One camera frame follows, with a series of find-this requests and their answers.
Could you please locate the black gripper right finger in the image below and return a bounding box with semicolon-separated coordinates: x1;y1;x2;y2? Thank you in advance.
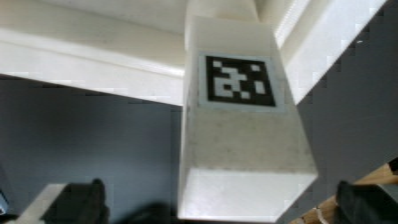
333;181;398;224

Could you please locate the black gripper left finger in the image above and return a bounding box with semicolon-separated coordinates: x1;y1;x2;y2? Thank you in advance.
13;178;111;224

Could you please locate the white table leg with tags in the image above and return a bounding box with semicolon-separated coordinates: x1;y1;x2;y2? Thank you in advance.
176;0;320;224

